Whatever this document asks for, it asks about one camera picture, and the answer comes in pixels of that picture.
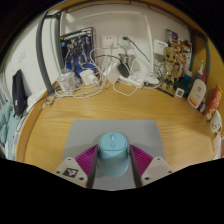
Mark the dark blue model kit box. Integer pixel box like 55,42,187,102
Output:
59,27,98,78

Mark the white power strip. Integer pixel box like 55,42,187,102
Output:
118,74,146,88

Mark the white wall socket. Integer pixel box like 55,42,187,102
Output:
99,34,118,49
117,34,135,48

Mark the large white charger block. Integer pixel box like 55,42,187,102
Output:
103,63,122,85

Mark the small white charger block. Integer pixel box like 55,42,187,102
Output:
79,68,99,87

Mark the red chips can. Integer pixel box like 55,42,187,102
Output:
203,84,224,122

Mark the small white desk clock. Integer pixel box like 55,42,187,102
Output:
174,87,185,98

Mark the grey mouse pad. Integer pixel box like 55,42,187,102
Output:
61,119,166,192

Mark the clear plastic container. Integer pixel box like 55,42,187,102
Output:
211,132,223,159

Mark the dark spray bottle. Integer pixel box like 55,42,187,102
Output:
194,59,206,83

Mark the black bag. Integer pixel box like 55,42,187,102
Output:
11,69,29,117

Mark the white wall box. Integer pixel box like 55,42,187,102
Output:
152,39,169,63

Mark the clear plastic cup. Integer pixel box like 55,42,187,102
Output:
56,69,76,93

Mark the light blue computer mouse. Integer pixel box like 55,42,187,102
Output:
97,131,130,178

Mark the white pump lotion bottle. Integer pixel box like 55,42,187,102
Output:
186,72,208,110

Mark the black plug with cable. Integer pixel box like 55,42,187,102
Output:
122,35,152,64

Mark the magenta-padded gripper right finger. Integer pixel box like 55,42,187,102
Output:
128,143,174,188

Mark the metal cup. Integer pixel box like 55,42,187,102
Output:
118,53,136,73

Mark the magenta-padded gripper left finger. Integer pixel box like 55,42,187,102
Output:
53,144,100,190

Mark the teal blanket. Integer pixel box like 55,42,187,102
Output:
0,99,21,158

